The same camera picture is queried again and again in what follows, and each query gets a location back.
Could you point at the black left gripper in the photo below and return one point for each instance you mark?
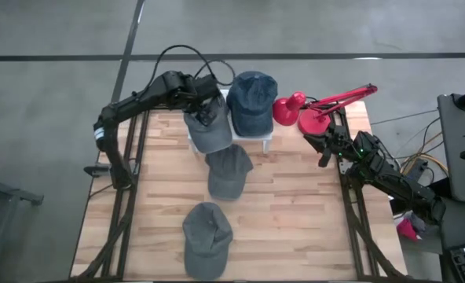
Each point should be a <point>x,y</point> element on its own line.
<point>205,90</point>

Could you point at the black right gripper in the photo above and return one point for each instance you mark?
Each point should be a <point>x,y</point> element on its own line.
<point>342,141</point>

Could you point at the grey baseball cap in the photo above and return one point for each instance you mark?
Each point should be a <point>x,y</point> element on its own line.
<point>207,243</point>
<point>211,137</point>
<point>226,173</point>

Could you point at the blue denim baseball cap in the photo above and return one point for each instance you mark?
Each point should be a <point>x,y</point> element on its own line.
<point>252,102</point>

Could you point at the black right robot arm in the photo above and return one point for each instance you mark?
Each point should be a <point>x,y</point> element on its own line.
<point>397,184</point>

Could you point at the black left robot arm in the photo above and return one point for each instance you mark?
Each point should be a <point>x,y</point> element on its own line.
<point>138,100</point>

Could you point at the red desk lamp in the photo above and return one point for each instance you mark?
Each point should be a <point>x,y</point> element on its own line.
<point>313,122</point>

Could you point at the small white shelf table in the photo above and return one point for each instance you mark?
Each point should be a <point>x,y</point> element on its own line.
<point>256,138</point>

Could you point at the pink object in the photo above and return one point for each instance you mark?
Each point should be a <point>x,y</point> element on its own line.
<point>407,230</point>

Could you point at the black clamp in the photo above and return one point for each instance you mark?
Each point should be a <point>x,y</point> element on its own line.
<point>97,170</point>

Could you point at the dark grey desk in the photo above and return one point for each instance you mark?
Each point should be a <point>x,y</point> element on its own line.
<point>460,177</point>

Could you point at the black tripod stand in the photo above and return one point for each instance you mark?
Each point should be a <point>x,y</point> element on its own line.
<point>4,192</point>

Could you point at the silver mounting bracket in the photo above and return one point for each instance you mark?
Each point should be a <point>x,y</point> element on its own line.
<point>345,167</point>

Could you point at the black aluminium table frame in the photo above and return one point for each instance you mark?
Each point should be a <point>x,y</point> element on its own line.
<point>359,236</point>
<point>143,133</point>

